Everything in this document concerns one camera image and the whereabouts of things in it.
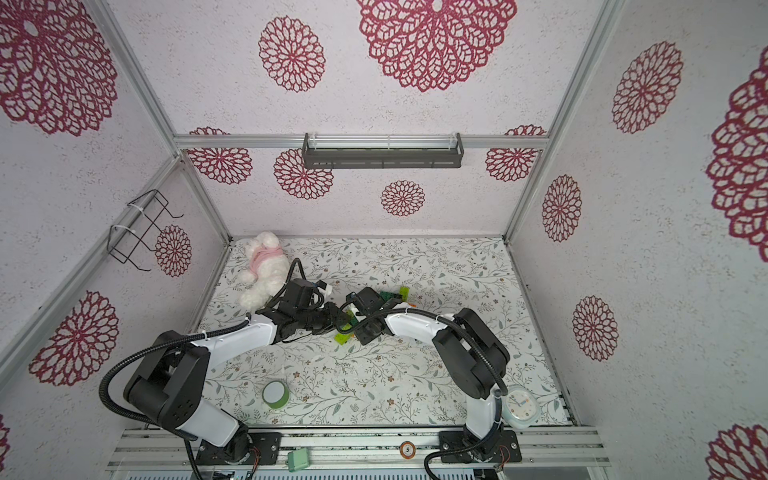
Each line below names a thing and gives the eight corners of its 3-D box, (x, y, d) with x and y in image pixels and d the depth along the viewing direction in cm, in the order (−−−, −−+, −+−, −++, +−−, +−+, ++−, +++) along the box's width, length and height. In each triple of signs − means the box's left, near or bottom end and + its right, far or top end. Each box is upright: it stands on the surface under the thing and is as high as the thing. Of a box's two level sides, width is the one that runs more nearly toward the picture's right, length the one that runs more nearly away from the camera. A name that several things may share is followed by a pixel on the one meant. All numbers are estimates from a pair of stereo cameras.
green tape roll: (266, 408, 82) (259, 402, 78) (271, 387, 86) (265, 380, 81) (287, 408, 82) (281, 402, 78) (291, 387, 86) (286, 380, 81)
